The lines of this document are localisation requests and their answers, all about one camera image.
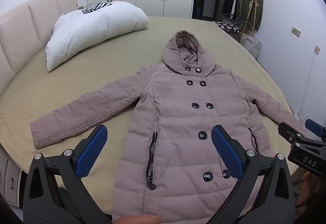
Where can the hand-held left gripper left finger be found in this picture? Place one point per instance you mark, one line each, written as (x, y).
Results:
(93, 150)

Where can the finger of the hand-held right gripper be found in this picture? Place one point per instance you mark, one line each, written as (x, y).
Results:
(290, 131)
(315, 127)

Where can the person's left hand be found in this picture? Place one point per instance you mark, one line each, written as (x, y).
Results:
(137, 220)

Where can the green hanging hoodie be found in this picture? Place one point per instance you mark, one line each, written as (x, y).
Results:
(253, 9)

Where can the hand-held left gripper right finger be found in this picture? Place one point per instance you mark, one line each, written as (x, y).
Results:
(226, 152)

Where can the white laundry basket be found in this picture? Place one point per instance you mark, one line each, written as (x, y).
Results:
(252, 46)

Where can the zebra striped pillow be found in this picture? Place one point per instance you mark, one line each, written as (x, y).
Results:
(95, 6)

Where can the beige padded headboard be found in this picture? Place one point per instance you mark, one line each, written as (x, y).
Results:
(23, 25)

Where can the bed with olive sheet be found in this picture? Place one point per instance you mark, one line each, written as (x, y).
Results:
(101, 60)

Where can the wall socket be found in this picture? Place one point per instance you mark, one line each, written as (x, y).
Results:
(296, 31)
(317, 50)

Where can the patterned dark cushion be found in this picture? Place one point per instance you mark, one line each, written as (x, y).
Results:
(228, 27)

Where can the person's right hand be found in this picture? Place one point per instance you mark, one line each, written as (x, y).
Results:
(308, 180)

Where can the white pillow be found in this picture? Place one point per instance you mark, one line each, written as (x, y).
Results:
(96, 27)

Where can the mauve hooded puffer jacket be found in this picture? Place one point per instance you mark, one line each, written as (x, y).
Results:
(173, 117)

